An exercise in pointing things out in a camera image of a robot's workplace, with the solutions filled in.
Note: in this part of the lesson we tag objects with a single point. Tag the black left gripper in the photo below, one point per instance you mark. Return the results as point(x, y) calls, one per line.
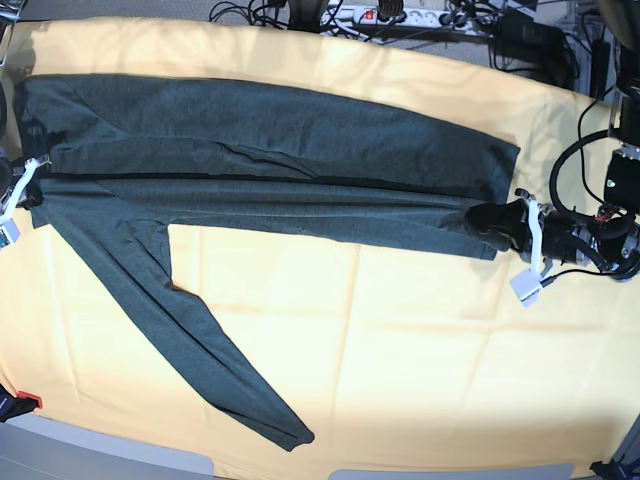
point(503, 227)

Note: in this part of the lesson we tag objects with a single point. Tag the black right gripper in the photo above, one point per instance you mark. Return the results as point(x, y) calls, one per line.
point(10, 173)

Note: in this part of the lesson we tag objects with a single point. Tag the dark green long-sleeve shirt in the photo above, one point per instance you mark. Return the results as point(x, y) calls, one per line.
point(132, 155)

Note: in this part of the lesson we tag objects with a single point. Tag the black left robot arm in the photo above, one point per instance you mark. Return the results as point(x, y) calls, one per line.
point(615, 228)

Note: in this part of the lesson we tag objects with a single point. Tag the yellow table cloth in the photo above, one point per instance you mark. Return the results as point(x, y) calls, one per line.
point(397, 360)

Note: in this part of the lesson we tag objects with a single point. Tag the black power adapter brick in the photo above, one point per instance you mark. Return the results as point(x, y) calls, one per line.
point(523, 32)

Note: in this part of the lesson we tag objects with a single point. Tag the red and black clamp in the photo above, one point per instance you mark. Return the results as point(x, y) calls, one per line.
point(21, 403)

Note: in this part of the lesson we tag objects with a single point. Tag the black table clamp right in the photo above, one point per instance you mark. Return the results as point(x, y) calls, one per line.
point(615, 470)

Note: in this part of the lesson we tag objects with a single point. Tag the white power strip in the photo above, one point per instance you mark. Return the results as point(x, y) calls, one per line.
point(365, 20)

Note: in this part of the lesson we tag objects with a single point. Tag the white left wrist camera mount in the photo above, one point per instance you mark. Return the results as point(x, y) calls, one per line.
point(528, 284)

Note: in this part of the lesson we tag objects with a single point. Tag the black vertical post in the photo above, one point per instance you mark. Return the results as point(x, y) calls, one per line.
point(600, 58)

